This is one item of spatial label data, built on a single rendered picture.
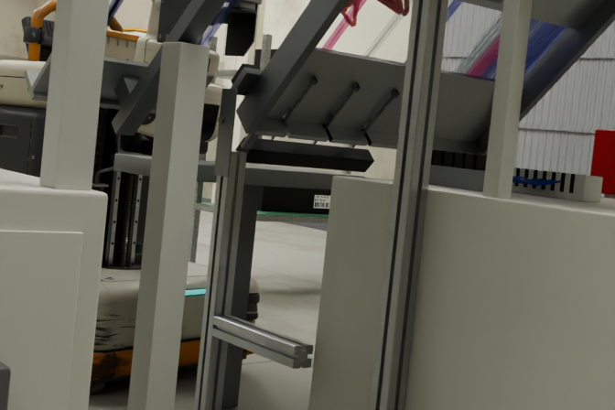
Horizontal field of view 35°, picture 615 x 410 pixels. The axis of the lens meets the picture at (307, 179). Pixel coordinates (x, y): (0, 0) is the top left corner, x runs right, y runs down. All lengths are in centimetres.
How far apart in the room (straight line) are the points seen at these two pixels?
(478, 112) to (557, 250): 96
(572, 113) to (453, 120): 399
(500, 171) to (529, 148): 493
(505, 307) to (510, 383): 10
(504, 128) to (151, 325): 69
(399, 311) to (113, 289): 107
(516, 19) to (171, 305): 75
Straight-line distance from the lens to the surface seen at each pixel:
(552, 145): 629
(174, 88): 169
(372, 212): 162
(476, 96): 224
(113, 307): 243
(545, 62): 228
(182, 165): 170
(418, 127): 151
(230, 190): 190
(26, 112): 269
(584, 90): 621
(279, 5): 830
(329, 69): 194
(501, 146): 145
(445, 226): 150
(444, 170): 172
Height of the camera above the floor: 67
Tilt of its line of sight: 2 degrees down
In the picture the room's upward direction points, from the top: 6 degrees clockwise
